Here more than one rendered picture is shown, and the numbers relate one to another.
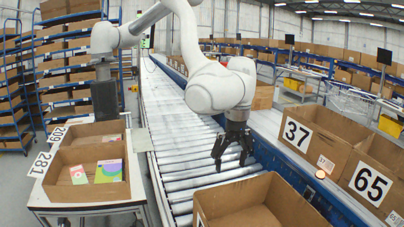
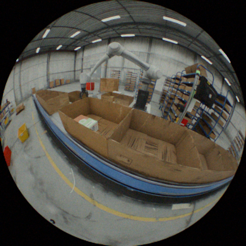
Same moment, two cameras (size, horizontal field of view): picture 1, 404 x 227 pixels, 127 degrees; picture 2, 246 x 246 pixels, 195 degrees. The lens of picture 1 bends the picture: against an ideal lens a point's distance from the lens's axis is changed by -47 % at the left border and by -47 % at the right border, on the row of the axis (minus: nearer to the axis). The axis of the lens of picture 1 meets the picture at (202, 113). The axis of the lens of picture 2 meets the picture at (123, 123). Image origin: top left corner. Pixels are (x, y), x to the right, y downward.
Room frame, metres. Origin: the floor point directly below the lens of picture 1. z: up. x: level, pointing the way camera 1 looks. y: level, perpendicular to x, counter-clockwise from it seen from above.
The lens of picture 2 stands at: (1.73, -0.45, 1.23)
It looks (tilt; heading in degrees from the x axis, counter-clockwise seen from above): 36 degrees down; 129
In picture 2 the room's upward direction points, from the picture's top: 9 degrees clockwise
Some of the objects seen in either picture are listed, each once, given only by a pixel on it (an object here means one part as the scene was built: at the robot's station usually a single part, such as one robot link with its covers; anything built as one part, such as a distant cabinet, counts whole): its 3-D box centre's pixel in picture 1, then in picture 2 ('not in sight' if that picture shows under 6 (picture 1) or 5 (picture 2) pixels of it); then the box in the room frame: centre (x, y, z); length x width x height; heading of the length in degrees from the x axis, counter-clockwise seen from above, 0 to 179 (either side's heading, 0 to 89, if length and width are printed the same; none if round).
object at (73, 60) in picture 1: (86, 58); (191, 100); (1.98, 1.41, 1.19); 0.40 x 0.30 x 0.10; 111
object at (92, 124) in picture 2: not in sight; (84, 125); (1.33, -0.37, 0.92); 0.16 x 0.11 x 0.07; 23
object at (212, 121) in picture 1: (183, 126); not in sight; (1.21, 0.13, 0.72); 0.52 x 0.05 x 0.05; 111
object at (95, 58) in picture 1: (102, 57); (145, 80); (1.13, 0.67, 1.24); 0.22 x 0.18 x 0.06; 34
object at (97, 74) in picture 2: not in sight; (94, 78); (-3.26, 1.86, 1.02); 1.30 x 0.50 x 2.05; 9
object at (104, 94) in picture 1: (105, 102); (142, 98); (1.15, 0.69, 0.91); 0.26 x 0.26 x 0.33; 23
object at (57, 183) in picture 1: (87, 172); (111, 96); (0.53, 0.49, 0.80); 0.38 x 0.28 x 0.10; 111
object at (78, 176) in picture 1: (78, 175); not in sight; (0.53, 0.56, 0.76); 0.16 x 0.07 x 0.02; 44
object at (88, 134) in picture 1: (94, 139); (125, 99); (0.82, 0.61, 0.80); 0.38 x 0.28 x 0.10; 113
